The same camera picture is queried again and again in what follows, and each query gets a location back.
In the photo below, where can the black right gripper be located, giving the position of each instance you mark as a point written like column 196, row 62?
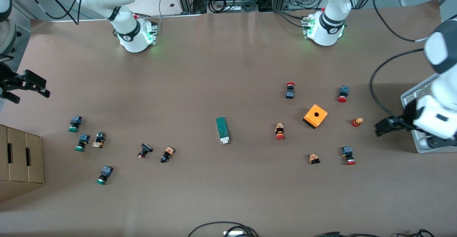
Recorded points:
column 8, row 82

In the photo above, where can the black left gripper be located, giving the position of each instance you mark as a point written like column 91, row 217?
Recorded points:
column 400, row 121

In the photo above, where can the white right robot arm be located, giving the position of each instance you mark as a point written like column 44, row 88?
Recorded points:
column 125, row 19

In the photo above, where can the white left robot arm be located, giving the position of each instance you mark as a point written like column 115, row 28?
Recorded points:
column 437, row 101

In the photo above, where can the white ribbed tray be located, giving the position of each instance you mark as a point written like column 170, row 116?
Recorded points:
column 410, row 101

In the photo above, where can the red yellow button cap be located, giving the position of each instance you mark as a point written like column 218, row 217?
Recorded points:
column 357, row 122

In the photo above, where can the red button blue block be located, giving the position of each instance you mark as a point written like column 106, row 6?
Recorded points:
column 343, row 94
column 348, row 155

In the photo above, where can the grey domed object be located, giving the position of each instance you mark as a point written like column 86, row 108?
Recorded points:
column 7, row 39

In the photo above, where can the green push button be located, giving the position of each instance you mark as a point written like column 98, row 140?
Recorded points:
column 75, row 124
column 82, row 142
column 104, row 175

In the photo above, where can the cardboard box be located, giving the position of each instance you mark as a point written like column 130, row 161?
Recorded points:
column 21, row 158

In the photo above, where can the small orange contact block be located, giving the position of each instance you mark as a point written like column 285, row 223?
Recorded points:
column 314, row 158

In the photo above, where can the red emergency button black block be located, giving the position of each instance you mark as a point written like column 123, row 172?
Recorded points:
column 290, row 91

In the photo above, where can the red emergency button orange block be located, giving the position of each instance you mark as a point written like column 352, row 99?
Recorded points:
column 280, row 131

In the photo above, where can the orange black push button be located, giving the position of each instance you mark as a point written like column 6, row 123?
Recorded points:
column 167, row 154

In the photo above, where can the brown table mat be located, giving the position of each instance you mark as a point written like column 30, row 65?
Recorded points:
column 228, row 194

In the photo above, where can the orange button enclosure box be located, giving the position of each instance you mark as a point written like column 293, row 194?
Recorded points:
column 314, row 117

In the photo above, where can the black orange selector switch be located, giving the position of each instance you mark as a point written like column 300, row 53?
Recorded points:
column 99, row 139

